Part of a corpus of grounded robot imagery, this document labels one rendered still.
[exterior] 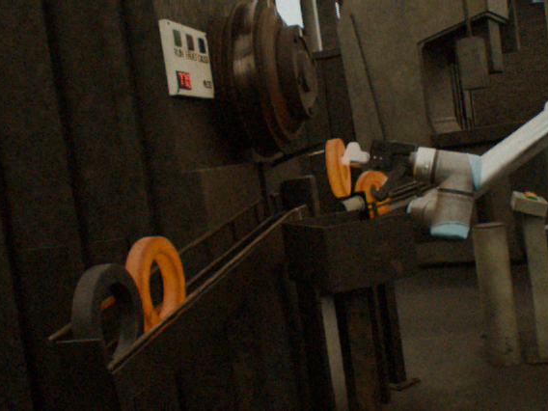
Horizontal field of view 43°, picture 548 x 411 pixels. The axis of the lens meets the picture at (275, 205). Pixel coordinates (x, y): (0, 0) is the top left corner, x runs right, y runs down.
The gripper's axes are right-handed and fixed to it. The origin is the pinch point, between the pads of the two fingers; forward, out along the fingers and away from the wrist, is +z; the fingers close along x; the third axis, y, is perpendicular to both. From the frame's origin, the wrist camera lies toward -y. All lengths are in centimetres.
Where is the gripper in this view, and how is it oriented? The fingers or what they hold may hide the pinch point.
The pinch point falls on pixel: (338, 160)
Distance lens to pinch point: 188.6
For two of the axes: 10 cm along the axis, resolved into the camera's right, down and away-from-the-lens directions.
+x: -2.7, 1.2, -9.5
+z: -9.5, -1.6, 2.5
